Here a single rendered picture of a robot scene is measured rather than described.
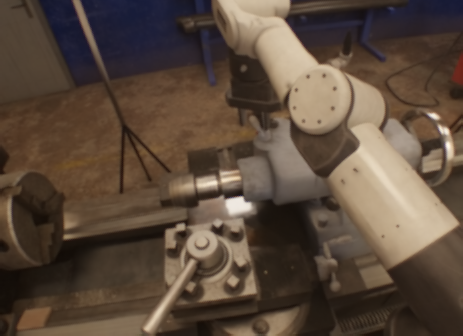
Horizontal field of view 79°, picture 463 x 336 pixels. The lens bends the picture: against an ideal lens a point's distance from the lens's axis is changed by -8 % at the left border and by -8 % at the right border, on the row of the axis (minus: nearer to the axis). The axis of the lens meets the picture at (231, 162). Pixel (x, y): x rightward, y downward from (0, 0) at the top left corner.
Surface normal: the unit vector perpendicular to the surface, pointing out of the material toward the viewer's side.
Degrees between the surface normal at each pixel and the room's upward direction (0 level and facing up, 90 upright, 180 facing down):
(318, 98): 57
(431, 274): 48
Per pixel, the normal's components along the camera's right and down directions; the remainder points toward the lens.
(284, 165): -0.09, -0.71
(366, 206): -0.74, -0.01
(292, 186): 0.15, 0.62
